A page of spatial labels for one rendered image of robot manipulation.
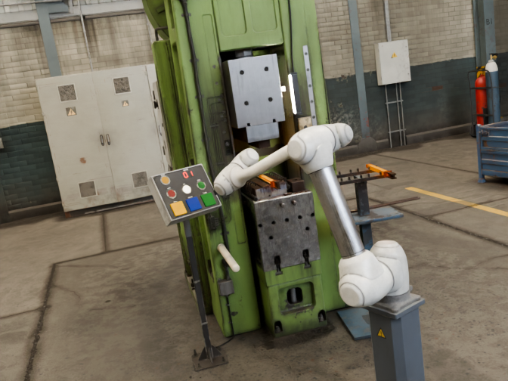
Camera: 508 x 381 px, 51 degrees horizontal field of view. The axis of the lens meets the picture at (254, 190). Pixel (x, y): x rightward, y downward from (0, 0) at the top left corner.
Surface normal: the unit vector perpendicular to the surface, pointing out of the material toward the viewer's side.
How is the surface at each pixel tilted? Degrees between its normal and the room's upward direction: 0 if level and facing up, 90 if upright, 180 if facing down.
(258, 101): 90
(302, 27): 90
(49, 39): 90
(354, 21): 90
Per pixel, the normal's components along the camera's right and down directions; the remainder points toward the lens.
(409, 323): 0.59, 0.07
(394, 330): -0.15, 0.22
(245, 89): 0.25, 0.16
